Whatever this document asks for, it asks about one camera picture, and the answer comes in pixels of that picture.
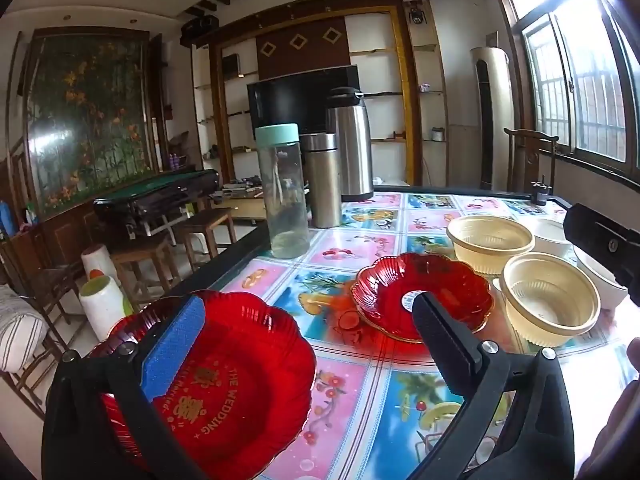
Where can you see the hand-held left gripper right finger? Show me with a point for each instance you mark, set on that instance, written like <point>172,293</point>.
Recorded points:
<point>442,340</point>

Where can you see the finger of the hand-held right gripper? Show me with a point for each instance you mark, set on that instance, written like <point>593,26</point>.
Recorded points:
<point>602,245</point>

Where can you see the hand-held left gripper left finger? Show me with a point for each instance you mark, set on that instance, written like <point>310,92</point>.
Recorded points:
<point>172,345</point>

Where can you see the white disposable bowl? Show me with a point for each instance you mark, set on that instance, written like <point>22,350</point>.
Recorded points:
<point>550,240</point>
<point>595,280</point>

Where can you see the large red plastic plate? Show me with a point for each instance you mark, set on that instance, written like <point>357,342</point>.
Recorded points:
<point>240,360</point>

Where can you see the small red plastic plate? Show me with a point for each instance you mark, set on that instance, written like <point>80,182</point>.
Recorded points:
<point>390,285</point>

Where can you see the cream plastic bowl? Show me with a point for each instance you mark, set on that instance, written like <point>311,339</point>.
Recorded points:
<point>480,255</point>
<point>540,325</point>

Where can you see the person's right hand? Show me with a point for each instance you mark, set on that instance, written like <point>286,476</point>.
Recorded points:
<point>617,425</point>

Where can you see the small black device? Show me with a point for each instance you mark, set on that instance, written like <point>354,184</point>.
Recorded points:
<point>540,194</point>

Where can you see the brown wooden stool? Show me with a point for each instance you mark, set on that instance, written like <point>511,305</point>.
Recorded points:
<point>142,255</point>
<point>205,225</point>

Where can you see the wooden chair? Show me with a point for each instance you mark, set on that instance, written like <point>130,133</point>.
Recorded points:
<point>530,135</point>

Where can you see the dark wooden armchair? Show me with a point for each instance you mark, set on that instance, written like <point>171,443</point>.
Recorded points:
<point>50,280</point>

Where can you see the green top mahjong table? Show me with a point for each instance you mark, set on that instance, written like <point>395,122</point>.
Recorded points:
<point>150,200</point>

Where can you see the striped cushion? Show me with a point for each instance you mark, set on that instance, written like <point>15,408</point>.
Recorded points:
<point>20,330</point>

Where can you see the low wooden table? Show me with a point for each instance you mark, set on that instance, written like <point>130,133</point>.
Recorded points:
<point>245,205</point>

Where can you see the barred window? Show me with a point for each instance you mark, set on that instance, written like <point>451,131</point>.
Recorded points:
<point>575,85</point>

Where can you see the standing air conditioner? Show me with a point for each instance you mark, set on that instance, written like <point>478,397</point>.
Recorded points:
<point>487,120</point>

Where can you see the glass bottle with teal lid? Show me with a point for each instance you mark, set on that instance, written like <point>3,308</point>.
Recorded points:
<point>282,200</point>

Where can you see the slim steel thermos flask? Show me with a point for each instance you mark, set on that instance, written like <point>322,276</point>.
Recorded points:
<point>325,180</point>

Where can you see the large steel thermos carafe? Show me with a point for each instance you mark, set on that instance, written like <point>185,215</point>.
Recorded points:
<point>350,150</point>

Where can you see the black flat television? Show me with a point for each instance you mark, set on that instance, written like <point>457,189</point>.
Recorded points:
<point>290,100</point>

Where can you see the black spotlight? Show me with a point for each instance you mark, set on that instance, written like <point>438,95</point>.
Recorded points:
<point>416,12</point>

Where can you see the black loudspeaker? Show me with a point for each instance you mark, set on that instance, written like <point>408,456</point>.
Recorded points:
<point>200,30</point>

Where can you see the floral wall painting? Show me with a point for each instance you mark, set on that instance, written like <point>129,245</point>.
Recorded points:
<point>85,120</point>

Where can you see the wooden wall shelf unit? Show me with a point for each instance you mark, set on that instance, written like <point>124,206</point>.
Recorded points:
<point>380,60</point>

